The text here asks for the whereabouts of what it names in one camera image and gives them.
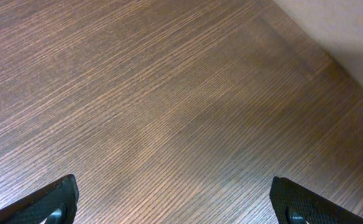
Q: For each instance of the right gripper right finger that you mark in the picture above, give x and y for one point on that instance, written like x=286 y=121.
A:
x=293 y=203

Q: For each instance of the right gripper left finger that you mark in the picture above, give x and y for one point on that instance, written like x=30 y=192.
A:
x=54 y=203

